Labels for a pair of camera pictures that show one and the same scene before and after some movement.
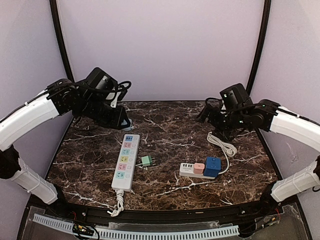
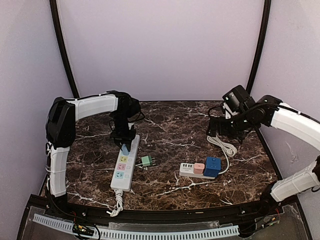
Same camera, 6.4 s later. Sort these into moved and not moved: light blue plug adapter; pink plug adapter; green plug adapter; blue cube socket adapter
Moved: light blue plug adapter
Not moved: pink plug adapter; green plug adapter; blue cube socket adapter
